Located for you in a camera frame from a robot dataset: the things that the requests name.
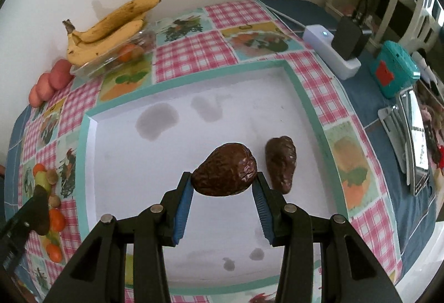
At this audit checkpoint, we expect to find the black power adapter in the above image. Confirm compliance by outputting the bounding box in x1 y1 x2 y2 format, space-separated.
332 16 371 61

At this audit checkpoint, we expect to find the clear plastic container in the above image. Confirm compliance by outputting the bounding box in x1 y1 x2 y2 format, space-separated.
70 29 157 79

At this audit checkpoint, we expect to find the medium red apple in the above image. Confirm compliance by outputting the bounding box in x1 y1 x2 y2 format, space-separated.
37 73 56 101

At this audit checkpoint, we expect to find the white cable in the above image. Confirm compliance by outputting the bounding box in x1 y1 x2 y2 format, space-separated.
267 6 307 33

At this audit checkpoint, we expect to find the pink checked fruit print tablecloth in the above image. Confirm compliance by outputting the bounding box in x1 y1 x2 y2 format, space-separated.
5 0 405 303

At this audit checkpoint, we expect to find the teal box with red label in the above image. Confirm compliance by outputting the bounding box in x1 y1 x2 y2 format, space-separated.
369 40 421 99

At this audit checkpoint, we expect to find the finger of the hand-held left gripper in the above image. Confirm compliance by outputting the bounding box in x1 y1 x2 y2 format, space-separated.
7 185 51 236

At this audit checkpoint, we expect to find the silver metal stand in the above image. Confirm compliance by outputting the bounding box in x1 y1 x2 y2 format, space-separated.
378 105 410 173

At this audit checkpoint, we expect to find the white power strip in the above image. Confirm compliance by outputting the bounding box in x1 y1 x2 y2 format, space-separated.
302 24 362 80

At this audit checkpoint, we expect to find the wide dark brown avocado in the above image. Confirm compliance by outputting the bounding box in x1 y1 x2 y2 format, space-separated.
191 142 258 197

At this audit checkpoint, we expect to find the large red apple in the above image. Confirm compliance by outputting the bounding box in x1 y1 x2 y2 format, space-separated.
51 59 73 91

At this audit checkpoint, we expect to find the small red apple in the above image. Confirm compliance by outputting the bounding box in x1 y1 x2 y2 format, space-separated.
29 86 44 107

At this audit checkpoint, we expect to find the colourful printed picture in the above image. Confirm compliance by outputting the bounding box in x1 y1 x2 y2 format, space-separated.
416 81 444 182

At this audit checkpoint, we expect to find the white tray with teal rim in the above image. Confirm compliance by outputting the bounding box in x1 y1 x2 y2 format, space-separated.
79 59 349 297

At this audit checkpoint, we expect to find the orange mandarin in clear container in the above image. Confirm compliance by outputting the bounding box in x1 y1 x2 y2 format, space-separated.
118 44 137 62

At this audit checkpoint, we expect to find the long spotted yellow banana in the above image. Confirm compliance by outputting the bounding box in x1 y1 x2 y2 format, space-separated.
78 0 162 43

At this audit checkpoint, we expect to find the narrow dark brown avocado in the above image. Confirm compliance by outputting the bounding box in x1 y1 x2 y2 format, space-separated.
265 136 298 195

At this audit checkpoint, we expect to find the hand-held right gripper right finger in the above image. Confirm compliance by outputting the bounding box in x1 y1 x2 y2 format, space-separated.
251 171 403 303

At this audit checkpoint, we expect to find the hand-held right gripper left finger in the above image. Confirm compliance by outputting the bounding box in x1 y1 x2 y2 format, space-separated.
43 171 195 303

